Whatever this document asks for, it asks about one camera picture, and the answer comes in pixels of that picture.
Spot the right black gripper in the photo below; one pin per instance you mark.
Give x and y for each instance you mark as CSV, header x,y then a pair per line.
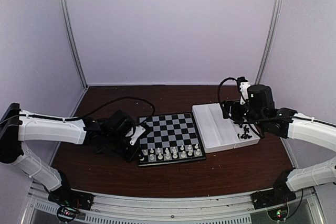
x,y
235,115

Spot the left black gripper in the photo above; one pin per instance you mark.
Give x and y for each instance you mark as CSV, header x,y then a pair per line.
x,y
130,156

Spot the white divided plastic tray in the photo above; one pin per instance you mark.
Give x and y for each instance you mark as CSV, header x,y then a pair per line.
x,y
219,134

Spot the black grey chess board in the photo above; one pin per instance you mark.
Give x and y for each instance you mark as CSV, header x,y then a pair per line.
x,y
168,131

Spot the white queen chess piece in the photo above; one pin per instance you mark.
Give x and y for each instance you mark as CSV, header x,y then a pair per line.
x,y
175,155

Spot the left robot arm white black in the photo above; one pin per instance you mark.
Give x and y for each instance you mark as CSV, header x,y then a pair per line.
x,y
19,126

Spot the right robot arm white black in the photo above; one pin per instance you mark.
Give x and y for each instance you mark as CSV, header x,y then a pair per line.
x,y
310,132

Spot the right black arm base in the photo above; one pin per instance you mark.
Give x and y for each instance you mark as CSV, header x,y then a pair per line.
x,y
279,194

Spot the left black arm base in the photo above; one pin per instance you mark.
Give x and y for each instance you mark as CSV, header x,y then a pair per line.
x,y
65,196

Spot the black chess pieces lower pile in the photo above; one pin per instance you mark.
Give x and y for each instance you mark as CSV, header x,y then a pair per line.
x,y
245,134

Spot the left controller board with LEDs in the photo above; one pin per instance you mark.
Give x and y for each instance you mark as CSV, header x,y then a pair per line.
x,y
66,214

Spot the controller board with leds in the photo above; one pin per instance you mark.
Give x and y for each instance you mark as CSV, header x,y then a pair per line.
x,y
66,214
278,214

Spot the right controller board with LEDs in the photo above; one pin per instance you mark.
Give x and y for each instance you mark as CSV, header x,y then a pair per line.
x,y
278,214

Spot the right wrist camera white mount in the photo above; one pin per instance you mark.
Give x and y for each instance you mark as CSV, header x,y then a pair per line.
x,y
243,84

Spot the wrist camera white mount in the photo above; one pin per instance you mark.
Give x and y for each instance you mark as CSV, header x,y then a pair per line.
x,y
137,132
243,84

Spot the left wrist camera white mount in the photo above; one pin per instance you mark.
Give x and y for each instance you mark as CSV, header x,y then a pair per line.
x,y
137,132

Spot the aluminium front rail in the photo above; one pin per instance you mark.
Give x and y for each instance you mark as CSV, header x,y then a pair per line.
x,y
236,208

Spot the right aluminium frame post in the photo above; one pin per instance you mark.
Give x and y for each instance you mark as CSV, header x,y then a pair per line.
x,y
276,10

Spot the aluminium frame post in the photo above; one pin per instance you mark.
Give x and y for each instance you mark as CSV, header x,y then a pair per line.
x,y
72,43
276,10

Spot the left aluminium frame post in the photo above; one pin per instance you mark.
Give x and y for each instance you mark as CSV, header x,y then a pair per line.
x,y
72,43

